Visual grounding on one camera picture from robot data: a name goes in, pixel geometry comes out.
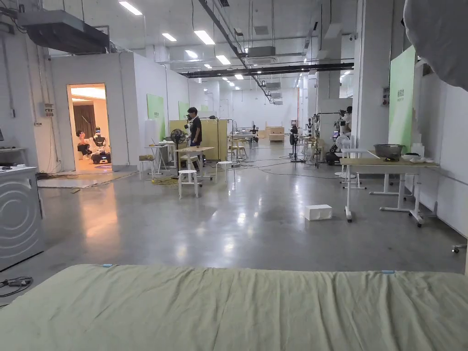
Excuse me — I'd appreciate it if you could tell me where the bed with pale green sheet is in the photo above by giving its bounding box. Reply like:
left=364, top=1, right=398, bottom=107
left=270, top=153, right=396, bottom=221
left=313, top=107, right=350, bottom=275
left=0, top=264, right=468, bottom=351

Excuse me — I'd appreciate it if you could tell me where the white round stool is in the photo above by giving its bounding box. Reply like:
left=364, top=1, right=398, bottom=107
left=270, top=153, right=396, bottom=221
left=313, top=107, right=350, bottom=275
left=215, top=160, right=234, bottom=185
left=178, top=170, right=201, bottom=200

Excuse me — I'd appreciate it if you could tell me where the black standing fan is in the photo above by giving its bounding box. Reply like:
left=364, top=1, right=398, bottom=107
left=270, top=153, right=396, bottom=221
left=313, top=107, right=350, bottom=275
left=170, top=128, right=186, bottom=180

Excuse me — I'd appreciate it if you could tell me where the yellow cable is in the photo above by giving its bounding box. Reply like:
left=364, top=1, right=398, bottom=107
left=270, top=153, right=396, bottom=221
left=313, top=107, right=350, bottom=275
left=149, top=175, right=181, bottom=189

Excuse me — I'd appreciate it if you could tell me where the white washing machine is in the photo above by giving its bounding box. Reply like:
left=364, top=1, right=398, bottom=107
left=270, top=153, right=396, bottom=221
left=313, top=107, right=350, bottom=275
left=0, top=166, right=46, bottom=272

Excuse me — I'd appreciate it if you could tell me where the white folding table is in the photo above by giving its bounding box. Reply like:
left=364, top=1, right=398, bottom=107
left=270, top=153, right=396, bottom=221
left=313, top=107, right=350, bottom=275
left=144, top=143, right=176, bottom=178

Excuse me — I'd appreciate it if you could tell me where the white humanoid robot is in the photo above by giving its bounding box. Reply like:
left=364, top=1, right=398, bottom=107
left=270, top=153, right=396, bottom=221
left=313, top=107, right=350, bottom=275
left=90, top=126, right=112, bottom=164

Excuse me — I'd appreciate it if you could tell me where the black power adapter cable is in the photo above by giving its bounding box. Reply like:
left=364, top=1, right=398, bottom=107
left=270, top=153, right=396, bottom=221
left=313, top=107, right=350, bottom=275
left=0, top=276, right=34, bottom=298

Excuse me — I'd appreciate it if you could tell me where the grey garment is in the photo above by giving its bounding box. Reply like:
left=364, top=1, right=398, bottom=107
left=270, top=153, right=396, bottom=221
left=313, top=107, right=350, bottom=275
left=402, top=0, right=468, bottom=92

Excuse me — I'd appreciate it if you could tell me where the wooden table with white legs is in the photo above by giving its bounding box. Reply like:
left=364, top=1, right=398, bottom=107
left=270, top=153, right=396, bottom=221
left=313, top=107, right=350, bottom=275
left=339, top=144, right=440, bottom=229

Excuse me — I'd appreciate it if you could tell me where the white standing fan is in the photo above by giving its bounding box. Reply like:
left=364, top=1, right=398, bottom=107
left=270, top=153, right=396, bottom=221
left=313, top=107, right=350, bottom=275
left=335, top=135, right=357, bottom=180

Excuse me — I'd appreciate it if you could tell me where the white foam block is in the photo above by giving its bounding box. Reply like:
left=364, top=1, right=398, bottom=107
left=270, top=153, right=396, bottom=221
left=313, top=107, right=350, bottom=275
left=305, top=204, right=333, bottom=222

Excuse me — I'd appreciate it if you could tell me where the small tilted wooden desk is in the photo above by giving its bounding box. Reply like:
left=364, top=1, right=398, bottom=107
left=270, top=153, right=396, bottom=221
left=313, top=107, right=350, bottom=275
left=173, top=146, right=216, bottom=182

